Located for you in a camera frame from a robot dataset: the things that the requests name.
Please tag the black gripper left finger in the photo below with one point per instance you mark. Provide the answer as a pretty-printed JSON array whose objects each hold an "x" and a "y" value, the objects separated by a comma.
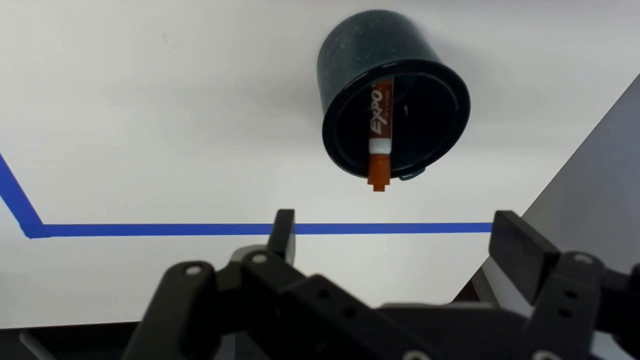
[{"x": 260, "y": 295}]

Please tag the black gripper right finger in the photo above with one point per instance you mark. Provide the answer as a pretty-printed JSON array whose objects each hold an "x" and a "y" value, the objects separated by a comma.
[{"x": 572, "y": 295}]

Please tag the orange Expo marker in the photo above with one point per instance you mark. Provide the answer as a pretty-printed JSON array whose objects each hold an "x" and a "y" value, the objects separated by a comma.
[{"x": 381, "y": 133}]

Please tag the dark blue mug cup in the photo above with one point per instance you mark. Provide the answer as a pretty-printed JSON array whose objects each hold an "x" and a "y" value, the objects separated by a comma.
[{"x": 378, "y": 64}]

